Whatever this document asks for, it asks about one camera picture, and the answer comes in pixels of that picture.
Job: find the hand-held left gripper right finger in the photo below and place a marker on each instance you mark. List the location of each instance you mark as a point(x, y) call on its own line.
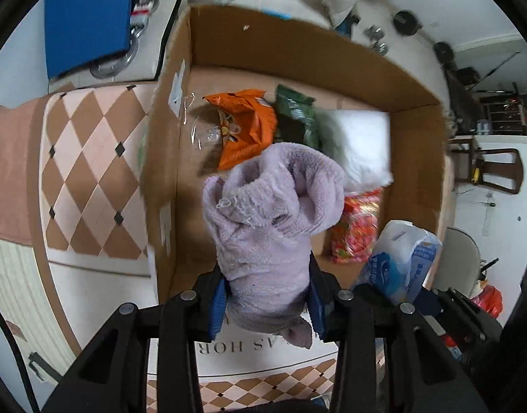
point(318, 309)

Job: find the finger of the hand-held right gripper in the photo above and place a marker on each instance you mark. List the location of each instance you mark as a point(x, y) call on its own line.
point(457, 309)

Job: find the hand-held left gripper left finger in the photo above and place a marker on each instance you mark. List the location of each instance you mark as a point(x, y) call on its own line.
point(217, 305)

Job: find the white blue tissue pack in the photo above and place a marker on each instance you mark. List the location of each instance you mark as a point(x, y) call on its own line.
point(397, 262)

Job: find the lilac fleece cloth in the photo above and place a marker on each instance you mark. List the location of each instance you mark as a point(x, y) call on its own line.
point(272, 232)

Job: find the cardboard box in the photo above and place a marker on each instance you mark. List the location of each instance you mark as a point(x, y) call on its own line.
point(298, 146)

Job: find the white soft packet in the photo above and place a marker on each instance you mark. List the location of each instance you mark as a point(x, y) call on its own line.
point(360, 146)

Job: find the orange plastic bag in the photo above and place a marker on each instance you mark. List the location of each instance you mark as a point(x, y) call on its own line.
point(489, 299)

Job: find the beige folding chair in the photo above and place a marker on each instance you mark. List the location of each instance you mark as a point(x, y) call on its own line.
point(459, 262)

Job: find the red patterned snack bag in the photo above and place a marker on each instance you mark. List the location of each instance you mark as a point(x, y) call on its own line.
point(358, 228)

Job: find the wooden chair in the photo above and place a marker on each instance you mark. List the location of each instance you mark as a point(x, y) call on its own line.
point(489, 165)

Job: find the orange snack bag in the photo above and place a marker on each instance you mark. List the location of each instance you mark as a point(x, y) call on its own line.
point(242, 131)

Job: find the clear plastic wrapper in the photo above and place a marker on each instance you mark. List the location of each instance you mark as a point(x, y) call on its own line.
point(199, 124)

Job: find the dark green snack bag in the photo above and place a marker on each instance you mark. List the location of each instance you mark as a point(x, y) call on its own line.
point(299, 118)

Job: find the checkered floor mat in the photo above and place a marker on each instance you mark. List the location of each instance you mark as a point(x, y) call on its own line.
point(74, 172)

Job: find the blue box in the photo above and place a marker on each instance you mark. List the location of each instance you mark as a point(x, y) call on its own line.
point(89, 13)

